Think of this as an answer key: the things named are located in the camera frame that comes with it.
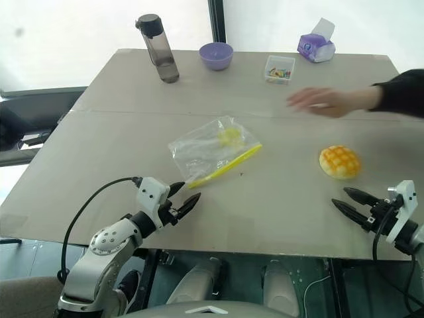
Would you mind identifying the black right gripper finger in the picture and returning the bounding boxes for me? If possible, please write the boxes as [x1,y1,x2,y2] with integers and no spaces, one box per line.
[343,187,382,207]
[331,198,371,227]

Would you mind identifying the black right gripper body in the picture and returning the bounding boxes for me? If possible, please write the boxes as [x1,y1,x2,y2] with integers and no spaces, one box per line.
[363,197,400,235]

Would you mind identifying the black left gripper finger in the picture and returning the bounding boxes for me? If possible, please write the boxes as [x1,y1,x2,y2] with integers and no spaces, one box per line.
[176,192,202,223]
[168,181,186,201]

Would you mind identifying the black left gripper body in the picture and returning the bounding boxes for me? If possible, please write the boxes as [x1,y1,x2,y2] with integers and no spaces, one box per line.
[158,197,182,228]

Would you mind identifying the yellow bun toy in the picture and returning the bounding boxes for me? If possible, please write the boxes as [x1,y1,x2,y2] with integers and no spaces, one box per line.
[319,144,362,181]

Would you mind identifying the clear yellow-sealed zip bag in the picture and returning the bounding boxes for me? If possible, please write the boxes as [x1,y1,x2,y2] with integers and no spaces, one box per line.
[168,115,264,190]

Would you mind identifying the person's bare hand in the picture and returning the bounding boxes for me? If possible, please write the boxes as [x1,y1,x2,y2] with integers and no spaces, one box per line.
[286,85,382,119]

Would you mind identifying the black table leg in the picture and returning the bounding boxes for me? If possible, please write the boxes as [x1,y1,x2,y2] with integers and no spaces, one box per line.
[140,248,160,301]
[327,258,352,318]

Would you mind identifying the grey rounded robot leg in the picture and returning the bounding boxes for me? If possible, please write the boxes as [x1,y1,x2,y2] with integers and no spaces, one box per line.
[262,259,301,318]
[164,256,230,306]

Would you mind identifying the black shoe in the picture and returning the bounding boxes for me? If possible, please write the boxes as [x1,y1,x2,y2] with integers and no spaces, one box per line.
[117,269,140,303]

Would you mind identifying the grey robot torso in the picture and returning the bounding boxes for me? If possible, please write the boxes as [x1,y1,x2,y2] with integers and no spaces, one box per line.
[127,299,299,318]

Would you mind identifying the grey transparent water bottle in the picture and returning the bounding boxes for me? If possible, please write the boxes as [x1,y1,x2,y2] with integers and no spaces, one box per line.
[134,13,181,85]

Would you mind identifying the purple plastic bowl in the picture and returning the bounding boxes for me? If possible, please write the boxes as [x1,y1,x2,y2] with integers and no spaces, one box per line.
[198,42,235,72]

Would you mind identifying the clear box of colourful items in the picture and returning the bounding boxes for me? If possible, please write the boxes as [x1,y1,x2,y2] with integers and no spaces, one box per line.
[264,54,297,86]

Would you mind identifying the purple tissue pack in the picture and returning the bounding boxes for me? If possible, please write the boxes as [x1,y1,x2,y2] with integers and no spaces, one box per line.
[296,17,337,64]

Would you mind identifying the dark grey side desk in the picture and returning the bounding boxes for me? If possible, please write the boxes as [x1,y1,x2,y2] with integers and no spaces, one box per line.
[0,86,89,167]

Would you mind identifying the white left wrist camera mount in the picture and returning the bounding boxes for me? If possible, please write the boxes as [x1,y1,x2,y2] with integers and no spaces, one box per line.
[136,177,172,230]

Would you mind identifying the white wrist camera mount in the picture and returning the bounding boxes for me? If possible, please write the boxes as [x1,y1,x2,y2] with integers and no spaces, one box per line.
[136,177,172,230]
[385,180,419,244]

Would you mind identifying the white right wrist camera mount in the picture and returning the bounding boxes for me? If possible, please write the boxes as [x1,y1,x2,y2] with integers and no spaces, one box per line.
[385,180,419,244]

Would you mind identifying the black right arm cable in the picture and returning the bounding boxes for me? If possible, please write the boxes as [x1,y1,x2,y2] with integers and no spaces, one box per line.
[372,197,424,315]

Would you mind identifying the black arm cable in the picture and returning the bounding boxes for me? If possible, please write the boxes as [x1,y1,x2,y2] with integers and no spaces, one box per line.
[372,197,424,315]
[57,176,143,284]

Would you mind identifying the thin white floor cable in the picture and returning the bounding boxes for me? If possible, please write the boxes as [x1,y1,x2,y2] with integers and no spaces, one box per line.
[302,277,329,318]

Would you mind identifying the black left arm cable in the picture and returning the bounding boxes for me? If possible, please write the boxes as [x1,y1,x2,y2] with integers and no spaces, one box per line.
[57,176,143,284]

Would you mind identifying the black window frame post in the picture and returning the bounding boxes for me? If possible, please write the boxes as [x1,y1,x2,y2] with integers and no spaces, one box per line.
[207,0,227,44]

